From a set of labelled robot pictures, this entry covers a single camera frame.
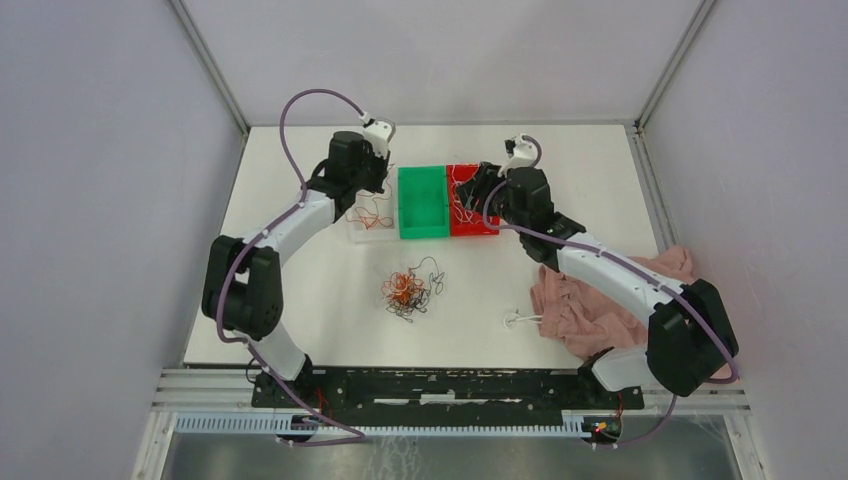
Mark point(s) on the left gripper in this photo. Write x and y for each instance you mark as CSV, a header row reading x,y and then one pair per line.
x,y
381,164

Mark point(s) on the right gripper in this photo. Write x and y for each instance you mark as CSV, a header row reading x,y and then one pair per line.
x,y
471,190

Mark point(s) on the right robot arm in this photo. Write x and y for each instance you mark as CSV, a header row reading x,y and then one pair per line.
x,y
690,340

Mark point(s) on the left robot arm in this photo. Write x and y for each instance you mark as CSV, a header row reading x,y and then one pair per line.
x,y
243,288

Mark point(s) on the red plastic bin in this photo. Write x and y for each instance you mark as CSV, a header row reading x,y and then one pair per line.
x,y
463,223

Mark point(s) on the clear plastic bin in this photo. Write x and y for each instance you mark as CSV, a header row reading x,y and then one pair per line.
x,y
373,217

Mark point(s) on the green plastic bin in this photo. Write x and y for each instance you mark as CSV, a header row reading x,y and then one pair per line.
x,y
422,203

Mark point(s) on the pink cloth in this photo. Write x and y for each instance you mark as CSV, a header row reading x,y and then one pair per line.
x,y
587,321

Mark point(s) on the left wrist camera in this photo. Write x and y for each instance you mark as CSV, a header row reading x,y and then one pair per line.
x,y
378,131

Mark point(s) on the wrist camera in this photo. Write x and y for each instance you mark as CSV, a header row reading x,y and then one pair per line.
x,y
378,131
522,151

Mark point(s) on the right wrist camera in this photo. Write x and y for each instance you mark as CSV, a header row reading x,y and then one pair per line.
x,y
522,151

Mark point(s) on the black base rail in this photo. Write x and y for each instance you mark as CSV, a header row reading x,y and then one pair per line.
x,y
440,397

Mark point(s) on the blue cable duct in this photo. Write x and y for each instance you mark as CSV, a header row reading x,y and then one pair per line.
x,y
279,424

